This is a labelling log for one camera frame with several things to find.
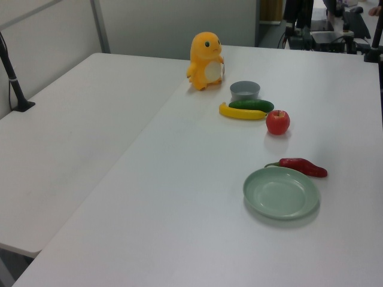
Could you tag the black camera pole with base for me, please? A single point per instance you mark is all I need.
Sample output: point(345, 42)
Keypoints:
point(13, 86)

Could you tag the yellow banana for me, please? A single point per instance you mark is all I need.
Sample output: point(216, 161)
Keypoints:
point(239, 113)

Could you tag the light green plate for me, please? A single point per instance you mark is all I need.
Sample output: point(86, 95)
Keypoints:
point(279, 194)

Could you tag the black computer mouse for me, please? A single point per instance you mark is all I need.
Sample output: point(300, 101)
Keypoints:
point(356, 9)

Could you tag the yellow plush toy tag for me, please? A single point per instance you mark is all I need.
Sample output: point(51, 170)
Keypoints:
point(223, 70)

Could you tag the black clamp stand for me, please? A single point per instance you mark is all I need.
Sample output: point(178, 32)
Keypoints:
point(375, 36)

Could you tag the green cucumber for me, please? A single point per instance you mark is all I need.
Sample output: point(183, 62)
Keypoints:
point(251, 104)

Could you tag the yellow brown panel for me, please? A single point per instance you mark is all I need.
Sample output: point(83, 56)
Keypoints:
point(270, 10)

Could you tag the red chili pepper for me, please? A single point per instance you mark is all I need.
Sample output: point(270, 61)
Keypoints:
point(302, 166)

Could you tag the grey bowl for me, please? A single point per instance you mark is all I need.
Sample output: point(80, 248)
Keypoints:
point(243, 95)

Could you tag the black electronics box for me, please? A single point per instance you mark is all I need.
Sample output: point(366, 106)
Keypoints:
point(329, 39)

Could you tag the orange plush toy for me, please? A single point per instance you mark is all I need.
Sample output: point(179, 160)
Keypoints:
point(203, 59)

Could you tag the red apple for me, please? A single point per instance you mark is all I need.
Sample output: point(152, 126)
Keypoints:
point(278, 122)

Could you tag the bare person hand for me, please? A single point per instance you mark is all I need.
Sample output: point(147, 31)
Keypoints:
point(377, 11)

